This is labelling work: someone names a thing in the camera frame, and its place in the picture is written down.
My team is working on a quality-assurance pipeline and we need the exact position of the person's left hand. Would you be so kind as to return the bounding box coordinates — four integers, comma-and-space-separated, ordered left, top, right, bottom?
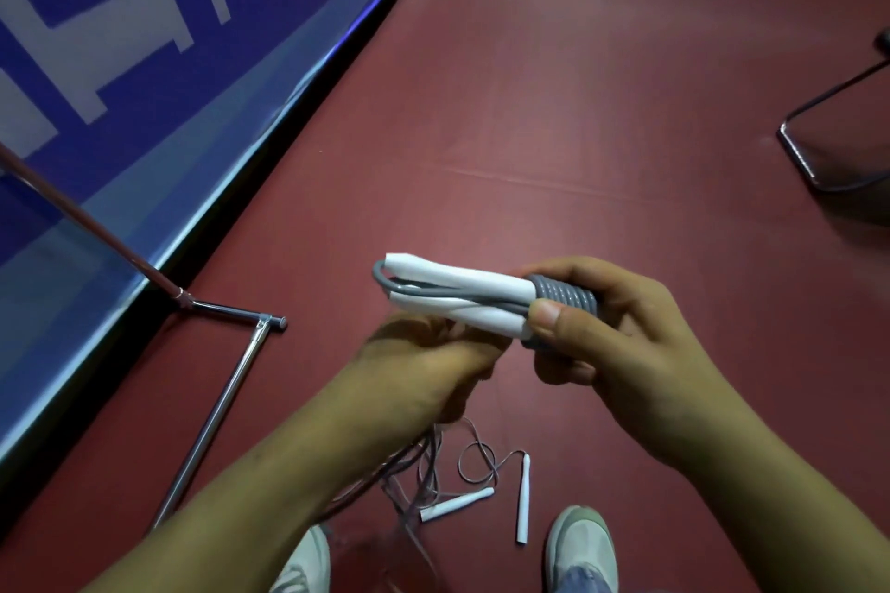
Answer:
351, 315, 513, 427

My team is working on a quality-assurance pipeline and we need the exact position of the person's right hand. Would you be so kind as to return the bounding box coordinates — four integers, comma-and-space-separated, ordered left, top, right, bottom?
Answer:
521, 257, 742, 475

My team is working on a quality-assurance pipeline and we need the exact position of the grey white jump rope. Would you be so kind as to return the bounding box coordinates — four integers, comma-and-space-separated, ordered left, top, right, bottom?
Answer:
416, 422, 533, 545
372, 252, 600, 353

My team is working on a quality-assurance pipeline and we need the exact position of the person's right forearm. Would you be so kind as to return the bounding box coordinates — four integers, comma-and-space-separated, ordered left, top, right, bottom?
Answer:
678, 394, 890, 593

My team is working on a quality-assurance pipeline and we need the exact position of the person's left forearm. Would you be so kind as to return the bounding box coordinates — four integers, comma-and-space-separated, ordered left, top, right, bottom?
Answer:
82, 356, 446, 593

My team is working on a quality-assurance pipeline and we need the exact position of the person's right white shoe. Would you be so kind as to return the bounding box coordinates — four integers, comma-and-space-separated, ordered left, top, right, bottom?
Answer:
544, 505, 620, 593

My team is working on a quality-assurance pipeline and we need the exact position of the person's white shoe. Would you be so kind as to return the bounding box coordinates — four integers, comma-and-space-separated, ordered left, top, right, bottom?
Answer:
544, 505, 620, 593
270, 524, 332, 593

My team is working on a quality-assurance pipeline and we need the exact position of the person's blue jeans leg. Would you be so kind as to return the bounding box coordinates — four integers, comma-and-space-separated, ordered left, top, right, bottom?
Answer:
556, 565, 613, 593

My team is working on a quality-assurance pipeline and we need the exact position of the chrome metal banner stand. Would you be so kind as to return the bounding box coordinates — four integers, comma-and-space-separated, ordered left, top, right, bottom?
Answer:
0, 142, 288, 532

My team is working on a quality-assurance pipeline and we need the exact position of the person's left white shoe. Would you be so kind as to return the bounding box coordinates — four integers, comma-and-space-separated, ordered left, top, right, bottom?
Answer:
270, 524, 332, 593

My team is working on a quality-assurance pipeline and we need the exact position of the blue banner with white print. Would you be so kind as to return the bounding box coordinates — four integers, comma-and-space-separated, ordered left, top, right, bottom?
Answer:
0, 0, 447, 465

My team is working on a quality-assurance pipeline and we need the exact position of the loose grey white jump rope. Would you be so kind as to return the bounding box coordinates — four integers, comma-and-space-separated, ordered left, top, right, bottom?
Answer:
416, 422, 533, 545

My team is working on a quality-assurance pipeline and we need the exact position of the thin pink cord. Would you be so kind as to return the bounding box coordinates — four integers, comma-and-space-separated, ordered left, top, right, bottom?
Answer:
327, 429, 449, 580

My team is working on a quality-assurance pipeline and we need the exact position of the black metal chair frame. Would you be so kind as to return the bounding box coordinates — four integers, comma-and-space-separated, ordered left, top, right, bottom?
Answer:
776, 26, 890, 195

